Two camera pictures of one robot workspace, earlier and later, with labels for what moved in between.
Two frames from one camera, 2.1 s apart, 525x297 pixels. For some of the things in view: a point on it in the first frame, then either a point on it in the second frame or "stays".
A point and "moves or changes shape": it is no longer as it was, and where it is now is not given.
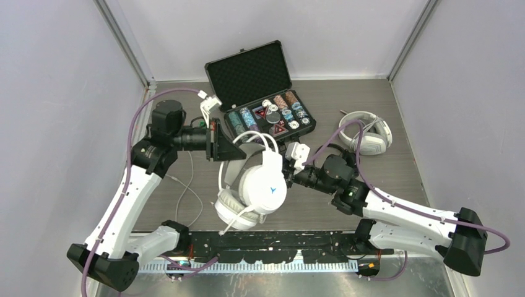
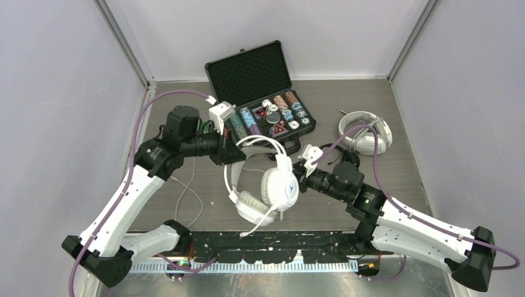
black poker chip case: (253, 88) stays
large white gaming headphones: (375, 142) stays
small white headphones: (252, 182) moves or changes shape
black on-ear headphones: (349, 158) stays
